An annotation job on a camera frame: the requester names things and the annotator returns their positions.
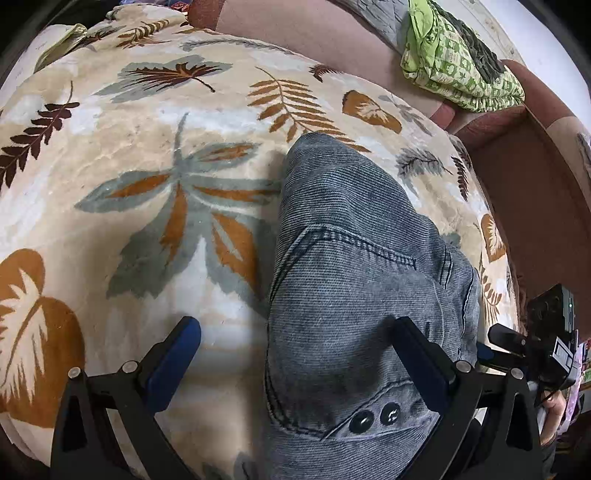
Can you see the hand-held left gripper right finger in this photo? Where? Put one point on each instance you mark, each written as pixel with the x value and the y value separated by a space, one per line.
pixel 422 369

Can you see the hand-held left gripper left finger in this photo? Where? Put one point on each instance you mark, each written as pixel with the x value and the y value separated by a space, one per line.
pixel 175 355

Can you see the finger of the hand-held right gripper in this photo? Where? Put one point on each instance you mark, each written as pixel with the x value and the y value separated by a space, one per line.
pixel 508 339

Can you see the grey-blue denim pants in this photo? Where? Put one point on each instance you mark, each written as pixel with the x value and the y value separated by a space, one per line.
pixel 351 221

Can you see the person's right hand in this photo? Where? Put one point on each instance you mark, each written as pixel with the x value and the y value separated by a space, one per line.
pixel 551 415

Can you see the colourful patterned cloth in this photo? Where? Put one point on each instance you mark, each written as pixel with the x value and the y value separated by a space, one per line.
pixel 579 392

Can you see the pinkish brown sofa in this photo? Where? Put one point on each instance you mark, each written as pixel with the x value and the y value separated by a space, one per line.
pixel 531 194

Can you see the leaf-print beige blanket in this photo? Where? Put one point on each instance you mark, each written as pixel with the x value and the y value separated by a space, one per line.
pixel 138 138

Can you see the green patterned cloth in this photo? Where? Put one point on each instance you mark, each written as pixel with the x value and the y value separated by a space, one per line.
pixel 443 60

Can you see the white bed sheet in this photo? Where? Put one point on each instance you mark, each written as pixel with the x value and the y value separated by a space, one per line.
pixel 25 57

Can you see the pale green cloth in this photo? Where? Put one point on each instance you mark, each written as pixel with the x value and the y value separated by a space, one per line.
pixel 62 41

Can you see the grey quilted cloth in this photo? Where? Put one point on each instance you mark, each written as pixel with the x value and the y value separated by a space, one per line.
pixel 378 18

